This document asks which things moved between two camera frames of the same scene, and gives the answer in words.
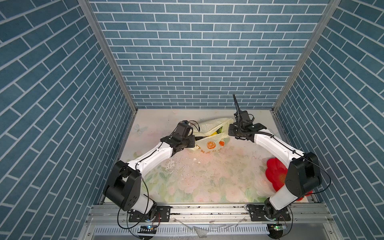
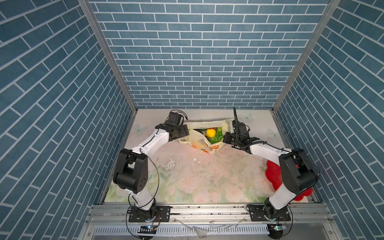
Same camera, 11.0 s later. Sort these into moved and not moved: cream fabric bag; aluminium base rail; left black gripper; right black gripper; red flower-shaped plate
Moved: right black gripper; left black gripper
Not moved: cream fabric bag; red flower-shaped plate; aluminium base rail
